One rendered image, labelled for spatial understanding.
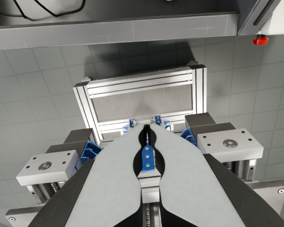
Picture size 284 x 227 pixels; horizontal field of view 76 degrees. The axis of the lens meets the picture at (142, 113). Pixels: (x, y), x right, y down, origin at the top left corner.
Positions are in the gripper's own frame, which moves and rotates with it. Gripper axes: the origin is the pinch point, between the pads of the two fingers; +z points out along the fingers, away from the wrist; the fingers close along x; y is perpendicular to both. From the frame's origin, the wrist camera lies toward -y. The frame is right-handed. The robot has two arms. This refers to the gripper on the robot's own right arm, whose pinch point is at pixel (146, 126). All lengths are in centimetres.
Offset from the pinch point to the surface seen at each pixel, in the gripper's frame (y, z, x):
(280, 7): -7.4, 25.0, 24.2
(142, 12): -8.3, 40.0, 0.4
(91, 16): -8.3, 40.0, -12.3
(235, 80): 39, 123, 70
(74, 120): 65, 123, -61
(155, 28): -5.2, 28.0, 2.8
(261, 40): 0, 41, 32
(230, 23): -5.3, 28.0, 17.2
